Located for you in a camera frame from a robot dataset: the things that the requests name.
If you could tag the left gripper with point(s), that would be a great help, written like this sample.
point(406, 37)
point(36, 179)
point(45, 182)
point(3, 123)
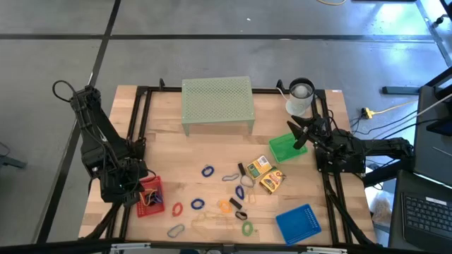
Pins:
point(120, 176)

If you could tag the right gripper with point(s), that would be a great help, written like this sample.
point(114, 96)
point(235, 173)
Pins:
point(319, 132)

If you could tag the green plastic basket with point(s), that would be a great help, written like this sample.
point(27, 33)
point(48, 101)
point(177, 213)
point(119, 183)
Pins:
point(282, 150)

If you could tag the green and yellow crayon box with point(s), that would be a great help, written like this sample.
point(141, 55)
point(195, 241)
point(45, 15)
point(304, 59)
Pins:
point(258, 167)

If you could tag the black elastic band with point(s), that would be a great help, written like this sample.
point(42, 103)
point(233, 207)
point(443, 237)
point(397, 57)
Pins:
point(241, 169)
point(237, 215)
point(235, 203)

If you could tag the green coil wristband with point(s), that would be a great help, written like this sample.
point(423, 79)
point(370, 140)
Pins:
point(243, 228)

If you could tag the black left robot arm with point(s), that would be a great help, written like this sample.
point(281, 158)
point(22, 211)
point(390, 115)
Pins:
point(95, 127)

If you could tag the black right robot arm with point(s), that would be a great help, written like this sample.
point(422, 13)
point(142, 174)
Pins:
point(374, 146)

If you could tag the black desk foot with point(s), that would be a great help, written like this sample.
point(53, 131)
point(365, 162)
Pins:
point(400, 90)

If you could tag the black standing desk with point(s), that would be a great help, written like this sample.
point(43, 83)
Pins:
point(431, 158)

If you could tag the red plastic basket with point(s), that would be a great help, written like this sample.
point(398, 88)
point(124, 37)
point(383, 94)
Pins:
point(150, 211)

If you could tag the white cup with black rim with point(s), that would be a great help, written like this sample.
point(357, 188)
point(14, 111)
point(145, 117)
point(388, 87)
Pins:
point(300, 95)

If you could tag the silver aluminium extrusion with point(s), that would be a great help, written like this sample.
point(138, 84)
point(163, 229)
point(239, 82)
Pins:
point(130, 246)
point(326, 250)

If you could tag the grey thin rubber band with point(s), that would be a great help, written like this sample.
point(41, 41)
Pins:
point(242, 181)

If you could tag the pale green perforated metal shelf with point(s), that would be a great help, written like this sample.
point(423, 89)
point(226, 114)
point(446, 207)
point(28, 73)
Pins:
point(217, 100)

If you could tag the blue plastic basket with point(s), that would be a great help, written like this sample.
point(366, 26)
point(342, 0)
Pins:
point(298, 225)

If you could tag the beige bag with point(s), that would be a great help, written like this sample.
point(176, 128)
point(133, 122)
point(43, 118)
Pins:
point(381, 210)

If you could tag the grey chair base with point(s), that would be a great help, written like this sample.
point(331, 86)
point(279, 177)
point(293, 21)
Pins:
point(10, 160)

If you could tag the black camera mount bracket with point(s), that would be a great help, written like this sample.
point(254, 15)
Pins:
point(229, 247)

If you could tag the black aluminium table frame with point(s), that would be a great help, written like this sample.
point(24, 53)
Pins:
point(166, 90)

